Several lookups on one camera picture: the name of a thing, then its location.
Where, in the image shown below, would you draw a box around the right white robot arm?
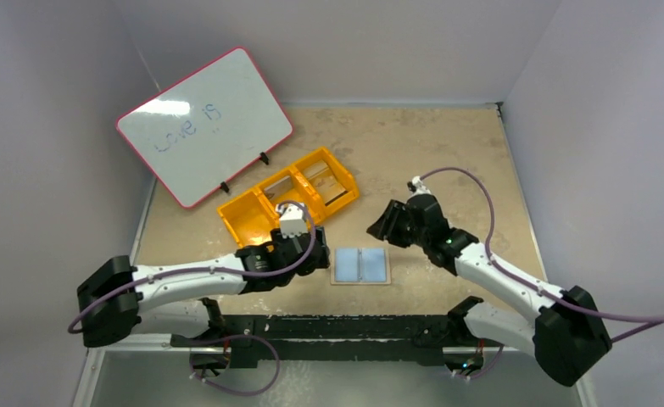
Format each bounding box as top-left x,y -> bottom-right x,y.
366,193 -> 612,387

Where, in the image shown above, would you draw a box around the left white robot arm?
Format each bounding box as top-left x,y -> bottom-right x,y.
68,226 -> 330,348

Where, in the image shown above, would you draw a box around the cards in right compartment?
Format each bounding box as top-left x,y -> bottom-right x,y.
301,160 -> 348,205

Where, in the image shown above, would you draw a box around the card in middle compartment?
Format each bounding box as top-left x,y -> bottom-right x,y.
263,176 -> 294,201

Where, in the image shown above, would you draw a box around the yellow plastic compartment tray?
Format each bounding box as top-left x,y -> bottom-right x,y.
217,147 -> 360,247

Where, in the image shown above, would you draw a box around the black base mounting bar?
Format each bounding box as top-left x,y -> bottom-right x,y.
170,300 -> 488,373

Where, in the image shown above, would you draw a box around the black whiteboard stand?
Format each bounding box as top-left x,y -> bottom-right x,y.
220,152 -> 270,194

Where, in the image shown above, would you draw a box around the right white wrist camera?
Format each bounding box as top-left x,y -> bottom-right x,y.
407,176 -> 432,196

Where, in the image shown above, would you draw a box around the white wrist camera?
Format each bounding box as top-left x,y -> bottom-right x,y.
407,176 -> 432,196
276,203 -> 308,238

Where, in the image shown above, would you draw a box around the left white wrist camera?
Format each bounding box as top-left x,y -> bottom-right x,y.
276,203 -> 308,238

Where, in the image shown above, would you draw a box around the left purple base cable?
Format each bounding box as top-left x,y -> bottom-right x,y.
187,329 -> 284,397

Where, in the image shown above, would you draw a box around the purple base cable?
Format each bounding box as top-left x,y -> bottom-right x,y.
187,329 -> 284,397
452,334 -> 507,382

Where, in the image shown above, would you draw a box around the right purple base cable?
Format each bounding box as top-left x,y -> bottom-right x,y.
452,334 -> 507,382

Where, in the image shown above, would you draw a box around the white board with pink frame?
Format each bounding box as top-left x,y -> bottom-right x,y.
115,47 -> 293,209

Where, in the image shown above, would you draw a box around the aluminium rail frame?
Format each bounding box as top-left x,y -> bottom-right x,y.
73,101 -> 597,407

